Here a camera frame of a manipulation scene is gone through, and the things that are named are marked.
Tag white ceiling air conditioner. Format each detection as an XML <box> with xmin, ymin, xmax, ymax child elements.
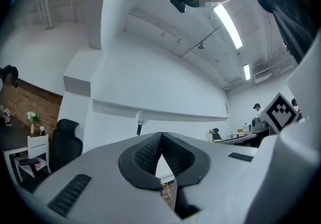
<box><xmin>253</xmin><ymin>71</ymin><xmax>273</xmax><ymax>84</ymax></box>

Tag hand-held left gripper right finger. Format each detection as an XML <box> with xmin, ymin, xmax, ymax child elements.
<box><xmin>162</xmin><ymin>132</ymin><xmax>259</xmax><ymax>224</ymax></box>

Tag white flowers in pink vase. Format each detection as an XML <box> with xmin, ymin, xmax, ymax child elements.
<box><xmin>27</xmin><ymin>111</ymin><xmax>41</xmax><ymax>134</ymax></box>

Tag white wooden chair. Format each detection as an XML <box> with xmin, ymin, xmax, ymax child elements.
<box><xmin>14</xmin><ymin>134</ymin><xmax>50</xmax><ymax>183</ymax></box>

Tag long ceiling light panel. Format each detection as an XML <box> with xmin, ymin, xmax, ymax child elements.
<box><xmin>213</xmin><ymin>3</ymin><xmax>243</xmax><ymax>49</ymax></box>

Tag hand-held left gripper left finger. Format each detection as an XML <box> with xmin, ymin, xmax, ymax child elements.
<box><xmin>34</xmin><ymin>132</ymin><xmax>183</xmax><ymax>224</ymax></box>

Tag black office chair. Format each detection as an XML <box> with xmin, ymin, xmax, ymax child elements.
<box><xmin>19</xmin><ymin>119</ymin><xmax>83</xmax><ymax>175</ymax></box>

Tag black chair with headrest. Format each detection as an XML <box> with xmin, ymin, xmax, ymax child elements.
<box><xmin>212</xmin><ymin>128</ymin><xmax>223</xmax><ymax>142</ymax></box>

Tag black head-mounted camera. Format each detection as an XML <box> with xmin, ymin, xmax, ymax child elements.
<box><xmin>170</xmin><ymin>0</ymin><xmax>188</xmax><ymax>14</ymax></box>

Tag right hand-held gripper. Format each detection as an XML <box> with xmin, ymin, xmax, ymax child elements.
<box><xmin>259</xmin><ymin>91</ymin><xmax>301</xmax><ymax>135</ymax></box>

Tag dark wooden table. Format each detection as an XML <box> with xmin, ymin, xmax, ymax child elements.
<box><xmin>0</xmin><ymin>115</ymin><xmax>33</xmax><ymax>155</ymax></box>

